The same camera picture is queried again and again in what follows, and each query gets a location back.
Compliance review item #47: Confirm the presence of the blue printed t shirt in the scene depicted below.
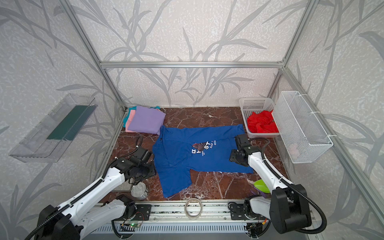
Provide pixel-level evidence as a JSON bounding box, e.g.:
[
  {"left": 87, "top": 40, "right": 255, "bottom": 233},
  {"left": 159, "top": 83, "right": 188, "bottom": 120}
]
[{"left": 152, "top": 125, "right": 254, "bottom": 198}]

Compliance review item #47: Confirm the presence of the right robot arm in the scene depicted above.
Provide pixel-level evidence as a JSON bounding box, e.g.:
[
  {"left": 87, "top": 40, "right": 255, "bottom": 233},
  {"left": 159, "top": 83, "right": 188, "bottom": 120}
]
[{"left": 230, "top": 150, "right": 312, "bottom": 234}]

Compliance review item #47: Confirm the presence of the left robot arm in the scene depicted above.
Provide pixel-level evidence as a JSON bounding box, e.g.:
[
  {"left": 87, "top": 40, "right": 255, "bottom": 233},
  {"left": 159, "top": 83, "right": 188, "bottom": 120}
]
[{"left": 26, "top": 158, "right": 156, "bottom": 240}]

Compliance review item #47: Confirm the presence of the silver metal can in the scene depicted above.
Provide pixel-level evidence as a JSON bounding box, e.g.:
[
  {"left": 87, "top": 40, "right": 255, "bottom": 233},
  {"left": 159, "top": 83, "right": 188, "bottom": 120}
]
[{"left": 131, "top": 182, "right": 149, "bottom": 200}]

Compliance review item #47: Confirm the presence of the grey rectangular block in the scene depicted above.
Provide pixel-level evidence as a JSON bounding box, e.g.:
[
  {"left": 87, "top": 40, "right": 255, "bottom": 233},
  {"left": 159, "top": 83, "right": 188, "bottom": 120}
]
[{"left": 113, "top": 183, "right": 133, "bottom": 192}]

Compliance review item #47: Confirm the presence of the green yellow toy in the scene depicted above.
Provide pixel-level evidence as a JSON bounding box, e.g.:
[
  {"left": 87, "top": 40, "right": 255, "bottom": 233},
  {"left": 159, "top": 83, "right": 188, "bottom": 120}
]
[{"left": 254, "top": 180, "right": 271, "bottom": 195}]

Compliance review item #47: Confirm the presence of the white plastic laundry basket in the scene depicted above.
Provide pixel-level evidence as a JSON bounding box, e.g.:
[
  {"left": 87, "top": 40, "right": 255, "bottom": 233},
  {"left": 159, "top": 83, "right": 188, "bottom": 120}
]
[{"left": 239, "top": 97, "right": 280, "bottom": 139}]

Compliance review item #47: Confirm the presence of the red t shirt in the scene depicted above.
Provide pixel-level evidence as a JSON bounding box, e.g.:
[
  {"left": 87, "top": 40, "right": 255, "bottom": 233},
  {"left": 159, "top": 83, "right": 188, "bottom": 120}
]
[{"left": 247, "top": 111, "right": 279, "bottom": 134}]

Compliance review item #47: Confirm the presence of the folded purple t shirt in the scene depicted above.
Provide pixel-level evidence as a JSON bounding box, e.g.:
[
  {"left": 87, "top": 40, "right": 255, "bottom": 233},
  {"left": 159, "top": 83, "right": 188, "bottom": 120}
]
[{"left": 129, "top": 106, "right": 166, "bottom": 135}]

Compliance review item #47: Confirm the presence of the folded pink t shirt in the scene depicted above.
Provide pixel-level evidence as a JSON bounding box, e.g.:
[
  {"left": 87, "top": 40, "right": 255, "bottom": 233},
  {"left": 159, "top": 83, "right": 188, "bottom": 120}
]
[{"left": 125, "top": 113, "right": 135, "bottom": 133}]

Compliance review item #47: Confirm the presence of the folded teal t shirt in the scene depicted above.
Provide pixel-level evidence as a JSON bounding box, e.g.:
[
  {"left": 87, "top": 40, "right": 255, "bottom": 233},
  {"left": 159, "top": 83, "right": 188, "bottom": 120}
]
[{"left": 122, "top": 105, "right": 161, "bottom": 128}]

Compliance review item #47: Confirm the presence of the clear tape roll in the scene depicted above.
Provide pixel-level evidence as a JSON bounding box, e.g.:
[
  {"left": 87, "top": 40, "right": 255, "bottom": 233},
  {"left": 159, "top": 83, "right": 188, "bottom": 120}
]
[{"left": 184, "top": 198, "right": 203, "bottom": 220}]

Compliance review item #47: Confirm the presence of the green book on shelf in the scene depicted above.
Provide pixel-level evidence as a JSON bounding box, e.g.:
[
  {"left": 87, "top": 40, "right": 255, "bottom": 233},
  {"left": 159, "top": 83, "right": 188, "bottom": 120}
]
[{"left": 47, "top": 105, "right": 97, "bottom": 141}]

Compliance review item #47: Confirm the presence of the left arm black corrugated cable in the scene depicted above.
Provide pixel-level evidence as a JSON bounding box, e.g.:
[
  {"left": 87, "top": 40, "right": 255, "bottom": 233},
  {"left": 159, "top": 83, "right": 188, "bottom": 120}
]
[{"left": 23, "top": 135, "right": 145, "bottom": 240}]

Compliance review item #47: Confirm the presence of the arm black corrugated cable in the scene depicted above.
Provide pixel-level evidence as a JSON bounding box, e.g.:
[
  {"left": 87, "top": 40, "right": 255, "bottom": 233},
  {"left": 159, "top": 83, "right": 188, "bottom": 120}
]
[
  {"left": 248, "top": 137, "right": 328, "bottom": 235},
  {"left": 23, "top": 135, "right": 145, "bottom": 240}
]

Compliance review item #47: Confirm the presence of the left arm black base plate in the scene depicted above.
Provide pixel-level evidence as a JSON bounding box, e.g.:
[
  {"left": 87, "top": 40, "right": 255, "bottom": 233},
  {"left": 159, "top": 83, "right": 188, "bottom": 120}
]
[{"left": 120, "top": 204, "right": 152, "bottom": 221}]

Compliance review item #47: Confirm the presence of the aluminium enclosure frame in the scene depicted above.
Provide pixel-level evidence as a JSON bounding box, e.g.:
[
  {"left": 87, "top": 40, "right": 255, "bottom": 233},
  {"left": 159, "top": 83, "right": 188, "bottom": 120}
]
[{"left": 58, "top": 0, "right": 384, "bottom": 240}]

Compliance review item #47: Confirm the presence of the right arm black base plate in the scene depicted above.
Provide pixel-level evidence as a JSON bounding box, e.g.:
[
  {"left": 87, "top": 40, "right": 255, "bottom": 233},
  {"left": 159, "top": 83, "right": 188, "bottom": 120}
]
[{"left": 227, "top": 202, "right": 257, "bottom": 220}]

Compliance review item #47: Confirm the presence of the white wire mesh basket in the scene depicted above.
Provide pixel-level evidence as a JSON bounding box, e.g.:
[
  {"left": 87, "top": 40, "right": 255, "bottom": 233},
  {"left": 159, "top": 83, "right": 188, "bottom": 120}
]
[{"left": 272, "top": 91, "right": 334, "bottom": 164}]

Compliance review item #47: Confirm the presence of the clear plastic wall shelf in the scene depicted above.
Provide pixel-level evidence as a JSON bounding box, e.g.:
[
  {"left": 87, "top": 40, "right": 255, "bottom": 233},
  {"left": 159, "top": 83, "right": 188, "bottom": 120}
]
[{"left": 9, "top": 94, "right": 98, "bottom": 163}]

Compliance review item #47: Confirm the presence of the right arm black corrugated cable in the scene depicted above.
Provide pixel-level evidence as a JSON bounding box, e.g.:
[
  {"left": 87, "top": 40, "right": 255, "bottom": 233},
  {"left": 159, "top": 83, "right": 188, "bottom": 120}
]
[{"left": 248, "top": 137, "right": 328, "bottom": 235}]

